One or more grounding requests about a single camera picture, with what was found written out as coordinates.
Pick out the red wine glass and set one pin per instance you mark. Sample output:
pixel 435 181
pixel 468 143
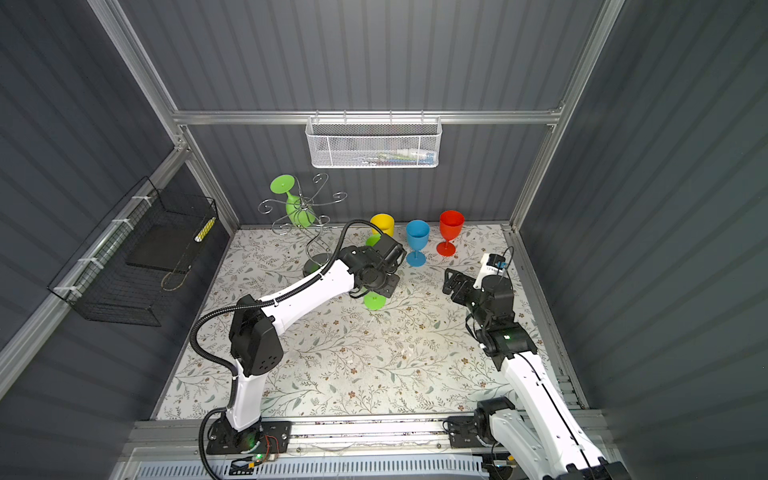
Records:
pixel 451 223

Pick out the blue wine glass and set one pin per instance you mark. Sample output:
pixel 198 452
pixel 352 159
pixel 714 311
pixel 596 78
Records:
pixel 417 232

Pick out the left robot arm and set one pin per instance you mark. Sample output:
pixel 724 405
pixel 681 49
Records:
pixel 255 339

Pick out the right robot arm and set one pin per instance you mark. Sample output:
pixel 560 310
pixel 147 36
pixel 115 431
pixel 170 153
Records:
pixel 514 354

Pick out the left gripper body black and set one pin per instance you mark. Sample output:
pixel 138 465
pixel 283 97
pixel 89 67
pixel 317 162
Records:
pixel 386 284

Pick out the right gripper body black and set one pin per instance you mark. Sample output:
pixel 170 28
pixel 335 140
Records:
pixel 481 318

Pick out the chrome wine glass rack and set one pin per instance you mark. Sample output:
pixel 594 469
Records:
pixel 317 250

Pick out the yellow item in black basket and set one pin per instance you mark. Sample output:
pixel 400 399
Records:
pixel 205 229

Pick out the black wire basket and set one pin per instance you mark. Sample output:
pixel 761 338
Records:
pixel 132 271

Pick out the items in white basket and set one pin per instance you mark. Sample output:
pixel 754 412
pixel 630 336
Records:
pixel 400 158

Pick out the green wine glass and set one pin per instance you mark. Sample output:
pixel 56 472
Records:
pixel 298 212
pixel 373 240
pixel 374 301

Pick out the white wire mesh basket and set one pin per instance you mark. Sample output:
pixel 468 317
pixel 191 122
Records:
pixel 333 141

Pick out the yellow wine glass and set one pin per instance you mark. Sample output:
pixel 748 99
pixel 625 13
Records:
pixel 384 222

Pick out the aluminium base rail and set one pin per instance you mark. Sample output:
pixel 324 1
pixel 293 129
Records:
pixel 433 433

